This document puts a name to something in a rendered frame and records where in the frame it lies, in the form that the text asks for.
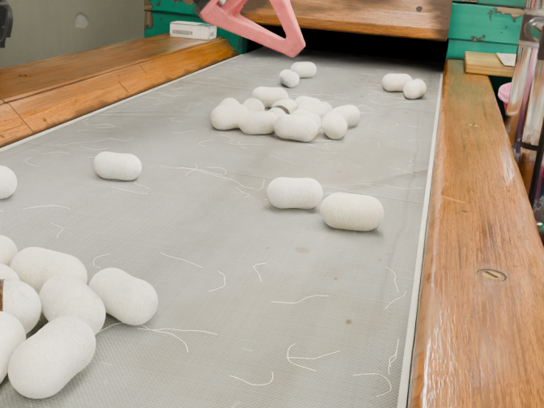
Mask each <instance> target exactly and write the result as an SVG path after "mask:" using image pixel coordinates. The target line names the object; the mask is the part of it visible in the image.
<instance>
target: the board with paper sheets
mask: <svg viewBox="0 0 544 408"><path fill-rule="evenodd" d="M464 63H465V72H466V73H468V74H484V75H493V76H501V77H509V78H512V75H513V71H514V67H512V66H505V65H504V64H503V63H502V62H501V60H500V59H499V57H498V55H497V54H496V53H480V52H470V51H465V55H464Z"/></svg>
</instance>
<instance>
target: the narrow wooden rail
mask: <svg viewBox="0 0 544 408"><path fill-rule="evenodd" d="M406 408H544V246H543V243H542V240H541V238H540V236H539V233H538V227H537V224H536V221H535V218H534V215H533V210H532V207H531V205H530V202H529V198H528V195H527V193H526V189H525V185H524V182H523V180H522V177H521V174H520V171H519V168H518V167H517V164H516V161H515V159H514V156H513V152H512V145H511V143H510V140H509V137H508V133H507V130H506V128H505V125H504V120H503V118H502V115H501V112H500V110H499V105H498V103H497V100H496V98H495V93H494V90H493V87H492V85H491V81H490V78H489V75H484V74H468V73H466V72H465V63H464V59H456V58H447V59H446V60H445V64H444V74H443V80H442V88H441V95H440V109H439V116H438V124H437V131H436V145H435V153H434V160H433V168H432V175H431V189H430V197H429V204H428V212H427V226H426V233H425V241H424V248H423V262H422V269H421V277H420V284H419V299H418V307H417V314H416V322H415V329H414V343H413V350H412V358H411V365H410V379H409V387H408V394H407V402H406Z"/></svg>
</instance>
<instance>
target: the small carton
mask: <svg viewBox="0 0 544 408"><path fill-rule="evenodd" d="M216 32H217V27H216V26H215V25H212V24H209V23H195V22H185V21H176V22H171V23H170V36H173V37H182V38H190V39H199V40H212V39H214V38H216Z"/></svg>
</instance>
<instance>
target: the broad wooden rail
mask: <svg viewBox="0 0 544 408"><path fill-rule="evenodd" d="M238 55H239V54H238V53H237V51H236V50H235V49H234V48H233V46H232V45H231V44H230V42H229V41H228V40H227V39H225V38H224V37H222V36H217V37H216V38H214V39H212V40H199V39H190V38H182V37H173V36H170V32H167V33H163V34H159V35H155V36H149V37H144V38H140V39H137V40H130V41H126V42H121V43H118V44H114V45H107V46H103V47H99V48H95V49H89V50H84V51H80V52H77V53H69V54H66V55H61V56H57V57H51V58H47V59H43V60H39V61H35V62H28V63H24V64H20V65H17V66H9V67H6V68H2V69H0V148H3V147H6V146H8V145H11V144H12V143H15V142H18V141H21V140H23V139H25V138H29V137H31V136H33V135H36V134H39V133H41V132H44V131H46V130H49V129H52V128H54V127H56V126H59V125H62V124H64V123H67V122H68V121H73V120H74V119H77V118H79V117H82V116H85V115H87V114H89V113H93V112H95V111H97V110H100V109H102V108H105V107H108V106H110V105H112V104H115V103H118V102H120V101H123V100H126V99H129V98H130V97H133V96H136V95H138V94H141V93H143V92H145V91H149V90H151V89H153V88H156V87H159V86H161V85H164V84H166V83H170V82H171V81H174V80H176V79H179V78H182V77H185V76H186V75H189V74H192V73H194V72H197V71H199V70H203V69H205V68H207V67H209V66H213V65H215V64H217V63H220V62H223V61H226V60H227V59H230V58H232V57H235V56H238Z"/></svg>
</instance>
